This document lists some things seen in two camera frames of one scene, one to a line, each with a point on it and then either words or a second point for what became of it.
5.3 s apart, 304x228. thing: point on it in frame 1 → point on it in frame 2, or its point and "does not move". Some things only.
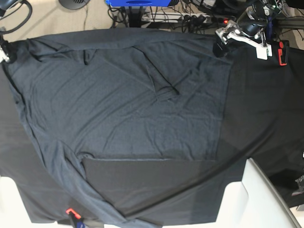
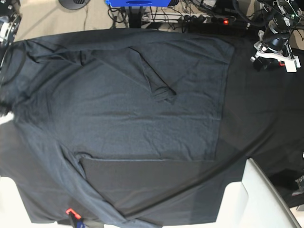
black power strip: [194, 19] does not move
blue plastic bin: [138, 3] does not move
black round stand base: [73, 4] does not move
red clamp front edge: [78, 216] does not move
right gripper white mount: [226, 32] → [291, 62]
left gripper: [4, 54] → [6, 117]
